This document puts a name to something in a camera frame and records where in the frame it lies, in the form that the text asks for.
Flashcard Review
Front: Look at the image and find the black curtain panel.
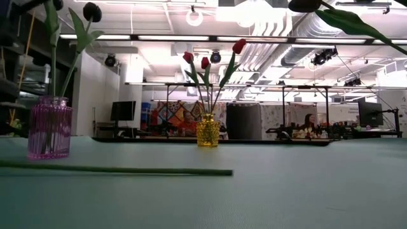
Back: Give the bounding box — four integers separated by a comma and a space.
226, 102, 263, 141

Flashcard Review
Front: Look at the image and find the colourful patterned quilt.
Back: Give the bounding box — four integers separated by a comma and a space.
151, 101, 204, 128

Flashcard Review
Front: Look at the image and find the white cloth panel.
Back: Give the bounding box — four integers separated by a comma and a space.
261, 104, 319, 131

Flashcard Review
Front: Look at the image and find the pink ribbed glass vase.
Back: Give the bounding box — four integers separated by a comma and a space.
27, 96, 73, 160

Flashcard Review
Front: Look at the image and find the black metal rig frame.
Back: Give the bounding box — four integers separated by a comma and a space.
281, 85, 330, 138
164, 82, 214, 138

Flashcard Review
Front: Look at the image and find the person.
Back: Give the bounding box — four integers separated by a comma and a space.
177, 109, 198, 137
298, 113, 319, 138

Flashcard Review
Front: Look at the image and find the white ring lamp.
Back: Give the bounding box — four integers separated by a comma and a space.
185, 9, 205, 27

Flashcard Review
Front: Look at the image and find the silver ventilation duct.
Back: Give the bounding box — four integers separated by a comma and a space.
279, 6, 354, 67

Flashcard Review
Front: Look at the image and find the green stem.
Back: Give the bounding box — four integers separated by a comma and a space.
0, 161, 234, 177

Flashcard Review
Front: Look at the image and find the yellow glass vase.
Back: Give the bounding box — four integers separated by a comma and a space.
195, 113, 221, 148

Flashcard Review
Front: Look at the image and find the long light bar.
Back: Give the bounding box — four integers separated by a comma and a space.
59, 32, 407, 46

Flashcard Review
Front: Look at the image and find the thin yellow pole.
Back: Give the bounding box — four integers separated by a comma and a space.
9, 11, 36, 128

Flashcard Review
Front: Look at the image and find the black ceiling camera cluster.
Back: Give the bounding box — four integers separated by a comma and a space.
310, 46, 339, 67

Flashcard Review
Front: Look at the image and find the teal table mat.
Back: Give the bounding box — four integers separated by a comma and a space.
0, 135, 407, 229

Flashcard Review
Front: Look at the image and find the small green object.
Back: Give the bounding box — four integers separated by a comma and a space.
8, 118, 24, 137

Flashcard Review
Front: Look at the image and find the blue bin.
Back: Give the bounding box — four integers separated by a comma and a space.
141, 102, 152, 127

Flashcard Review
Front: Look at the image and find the black monitor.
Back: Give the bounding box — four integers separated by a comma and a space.
357, 101, 384, 127
109, 100, 137, 122

